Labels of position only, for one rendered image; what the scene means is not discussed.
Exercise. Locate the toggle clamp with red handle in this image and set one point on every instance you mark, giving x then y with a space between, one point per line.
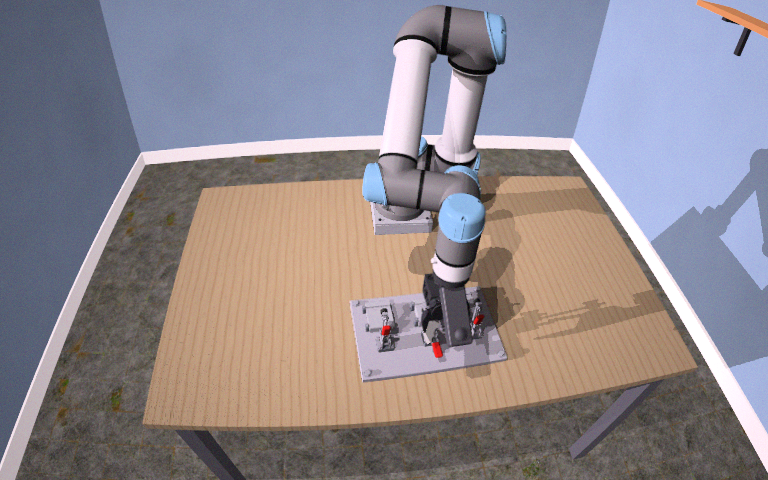
478 320

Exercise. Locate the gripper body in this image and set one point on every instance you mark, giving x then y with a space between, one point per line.
432 290

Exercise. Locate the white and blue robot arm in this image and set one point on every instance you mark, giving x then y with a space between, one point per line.
475 42

